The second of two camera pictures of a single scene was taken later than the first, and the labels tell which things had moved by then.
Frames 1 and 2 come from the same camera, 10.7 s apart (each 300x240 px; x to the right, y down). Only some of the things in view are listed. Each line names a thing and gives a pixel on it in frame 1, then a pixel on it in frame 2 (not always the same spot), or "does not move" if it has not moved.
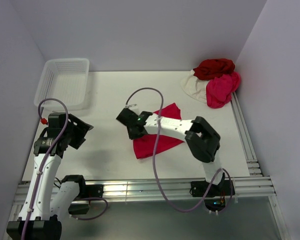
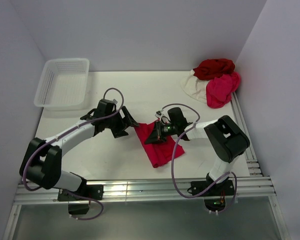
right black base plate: [198, 188] does not move
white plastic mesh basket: [65, 79] does not move
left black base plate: [93, 191] does not move
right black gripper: [134, 136] -> [154, 137]
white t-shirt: [195, 87] does not move
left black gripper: [81, 132] -> [124, 122]
